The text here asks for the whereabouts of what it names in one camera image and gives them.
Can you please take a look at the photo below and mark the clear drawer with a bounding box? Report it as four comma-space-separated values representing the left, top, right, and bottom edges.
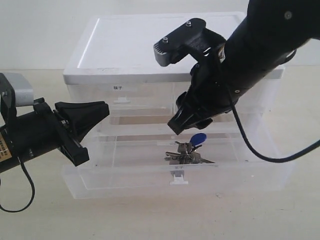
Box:
162, 78, 278, 114
67, 83, 175, 116
62, 133, 295, 199

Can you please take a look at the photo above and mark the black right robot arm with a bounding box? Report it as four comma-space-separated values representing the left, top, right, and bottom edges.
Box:
163, 0, 320, 135

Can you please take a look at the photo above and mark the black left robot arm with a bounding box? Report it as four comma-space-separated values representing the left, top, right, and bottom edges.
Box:
0, 98, 110, 173

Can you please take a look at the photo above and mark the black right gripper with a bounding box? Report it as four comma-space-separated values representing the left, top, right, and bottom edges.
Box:
167, 44, 242, 135

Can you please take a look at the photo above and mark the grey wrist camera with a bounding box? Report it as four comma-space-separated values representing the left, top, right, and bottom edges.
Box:
0, 72, 34, 110
153, 17, 226, 67

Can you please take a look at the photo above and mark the white plastic drawer cabinet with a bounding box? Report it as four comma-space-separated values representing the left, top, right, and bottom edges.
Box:
62, 11, 286, 166

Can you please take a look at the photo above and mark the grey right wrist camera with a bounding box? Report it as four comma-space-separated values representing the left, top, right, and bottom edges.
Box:
153, 17, 226, 67

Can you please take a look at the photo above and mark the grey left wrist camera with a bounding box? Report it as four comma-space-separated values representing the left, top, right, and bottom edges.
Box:
0, 72, 34, 110

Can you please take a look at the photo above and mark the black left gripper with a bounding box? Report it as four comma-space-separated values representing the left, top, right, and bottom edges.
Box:
33, 97, 110, 167

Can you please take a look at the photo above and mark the key bunch with blue fob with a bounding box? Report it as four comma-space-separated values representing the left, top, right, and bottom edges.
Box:
164, 132, 215, 165

